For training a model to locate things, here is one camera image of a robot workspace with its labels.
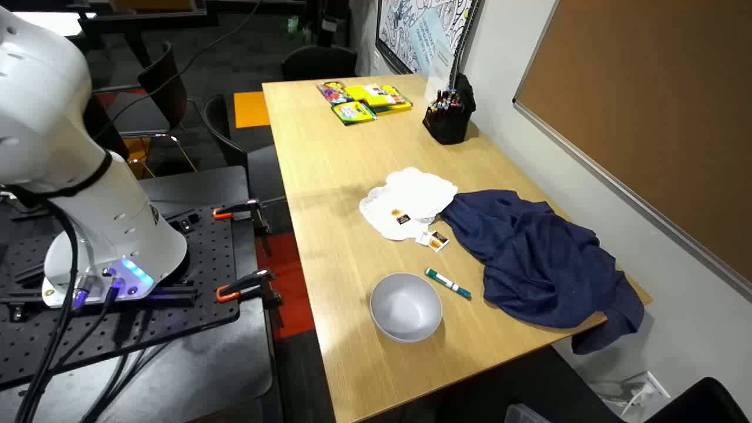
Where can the green marker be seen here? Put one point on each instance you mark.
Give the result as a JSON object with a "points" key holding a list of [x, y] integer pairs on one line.
{"points": [[448, 284]]}

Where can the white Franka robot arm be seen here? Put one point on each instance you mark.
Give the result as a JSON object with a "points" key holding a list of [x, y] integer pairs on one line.
{"points": [[48, 102]]}

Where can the grey bowl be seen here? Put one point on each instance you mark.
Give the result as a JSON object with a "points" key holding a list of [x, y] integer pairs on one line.
{"points": [[404, 309]]}

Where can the small dark picture card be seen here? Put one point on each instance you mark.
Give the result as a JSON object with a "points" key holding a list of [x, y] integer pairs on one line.
{"points": [[400, 218]]}

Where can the white paper doily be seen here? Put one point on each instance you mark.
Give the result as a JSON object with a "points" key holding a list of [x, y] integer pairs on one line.
{"points": [[414, 191]]}

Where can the small snack packet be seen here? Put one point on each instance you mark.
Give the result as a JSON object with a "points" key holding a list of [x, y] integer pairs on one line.
{"points": [[440, 239]]}

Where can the green crayon box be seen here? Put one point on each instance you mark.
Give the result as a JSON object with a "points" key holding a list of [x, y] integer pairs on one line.
{"points": [[354, 114]]}

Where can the yellow crayon box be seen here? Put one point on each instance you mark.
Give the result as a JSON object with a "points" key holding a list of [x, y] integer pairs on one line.
{"points": [[378, 96]]}

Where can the pink card pack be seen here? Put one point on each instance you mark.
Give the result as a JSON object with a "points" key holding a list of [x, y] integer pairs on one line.
{"points": [[333, 93]]}

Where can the black office chair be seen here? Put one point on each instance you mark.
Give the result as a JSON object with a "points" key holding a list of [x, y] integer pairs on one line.
{"points": [[166, 91], [317, 63]]}

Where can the navy blue cloth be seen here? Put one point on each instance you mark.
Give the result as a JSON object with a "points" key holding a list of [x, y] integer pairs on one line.
{"points": [[542, 260]]}

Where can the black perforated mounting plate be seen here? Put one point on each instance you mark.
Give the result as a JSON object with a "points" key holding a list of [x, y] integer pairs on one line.
{"points": [[196, 260]]}

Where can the grey robot cart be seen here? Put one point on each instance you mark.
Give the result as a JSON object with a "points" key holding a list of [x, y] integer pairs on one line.
{"points": [[196, 376]]}

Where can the brown cork board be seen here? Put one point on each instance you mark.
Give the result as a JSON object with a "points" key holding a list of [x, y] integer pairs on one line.
{"points": [[649, 119]]}

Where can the paper sheet on floor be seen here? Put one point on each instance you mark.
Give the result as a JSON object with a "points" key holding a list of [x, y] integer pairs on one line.
{"points": [[625, 389]]}

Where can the black padded chair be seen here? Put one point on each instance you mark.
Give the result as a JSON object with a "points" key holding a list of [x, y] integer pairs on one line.
{"points": [[705, 402]]}

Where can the wall poster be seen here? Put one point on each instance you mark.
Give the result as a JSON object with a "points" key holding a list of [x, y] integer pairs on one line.
{"points": [[423, 31]]}

